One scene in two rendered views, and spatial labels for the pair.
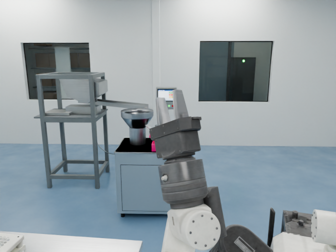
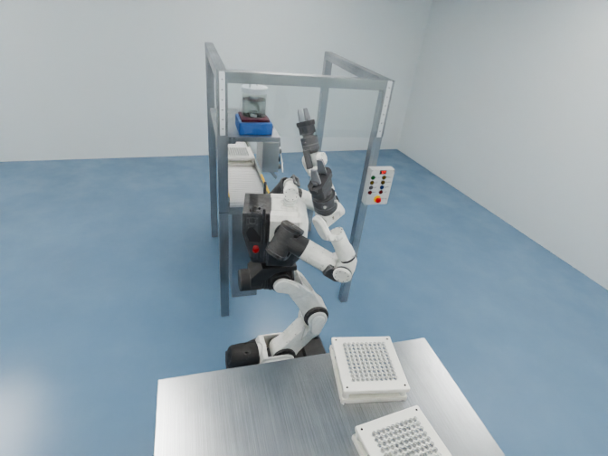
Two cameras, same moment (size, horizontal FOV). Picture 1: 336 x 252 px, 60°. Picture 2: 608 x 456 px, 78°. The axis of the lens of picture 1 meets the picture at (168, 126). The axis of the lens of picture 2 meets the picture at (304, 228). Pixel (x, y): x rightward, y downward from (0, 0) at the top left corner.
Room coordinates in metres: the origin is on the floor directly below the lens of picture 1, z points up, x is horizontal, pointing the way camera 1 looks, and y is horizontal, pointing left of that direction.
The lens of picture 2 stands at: (1.12, 1.07, 2.11)
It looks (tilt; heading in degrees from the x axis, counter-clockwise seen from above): 31 degrees down; 245
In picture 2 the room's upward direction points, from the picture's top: 7 degrees clockwise
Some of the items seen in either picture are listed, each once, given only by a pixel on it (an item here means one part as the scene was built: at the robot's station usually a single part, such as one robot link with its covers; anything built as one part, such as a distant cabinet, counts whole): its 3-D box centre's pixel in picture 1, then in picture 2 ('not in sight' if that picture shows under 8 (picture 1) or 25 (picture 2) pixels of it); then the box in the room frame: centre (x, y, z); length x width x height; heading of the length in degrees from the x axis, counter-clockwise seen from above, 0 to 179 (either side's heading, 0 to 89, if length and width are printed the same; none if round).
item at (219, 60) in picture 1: (234, 72); not in sight; (5.62, -1.26, 1.43); 1.38 x 0.01 x 1.16; 88
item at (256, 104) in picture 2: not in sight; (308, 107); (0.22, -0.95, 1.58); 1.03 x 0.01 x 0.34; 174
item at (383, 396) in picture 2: not in sight; (365, 371); (0.43, 0.32, 0.91); 0.24 x 0.24 x 0.02; 75
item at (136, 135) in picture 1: (143, 127); not in sight; (3.16, 0.28, 0.95); 0.49 x 0.36 x 0.38; 88
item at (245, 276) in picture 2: not in sight; (266, 273); (0.62, -0.37, 0.89); 0.28 x 0.13 x 0.18; 174
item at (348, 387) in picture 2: not in sight; (368, 363); (0.43, 0.32, 0.96); 0.25 x 0.24 x 0.02; 165
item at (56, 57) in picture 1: (59, 71); not in sight; (5.73, 2.11, 1.43); 1.32 x 0.01 x 1.11; 88
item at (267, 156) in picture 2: not in sight; (267, 151); (0.39, -1.14, 1.25); 0.22 x 0.11 x 0.20; 84
